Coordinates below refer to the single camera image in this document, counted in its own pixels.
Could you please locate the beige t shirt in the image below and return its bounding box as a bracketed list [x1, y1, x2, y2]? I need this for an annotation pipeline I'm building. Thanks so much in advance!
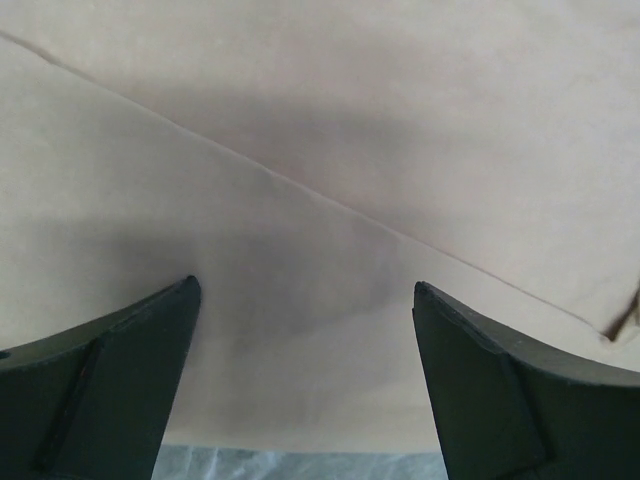
[1, 1, 639, 452]

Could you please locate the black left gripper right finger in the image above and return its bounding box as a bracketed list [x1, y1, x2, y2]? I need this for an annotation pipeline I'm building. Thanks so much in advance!
[412, 282, 639, 479]

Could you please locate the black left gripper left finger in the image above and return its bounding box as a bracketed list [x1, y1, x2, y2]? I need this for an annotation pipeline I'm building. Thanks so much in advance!
[1, 276, 201, 479]

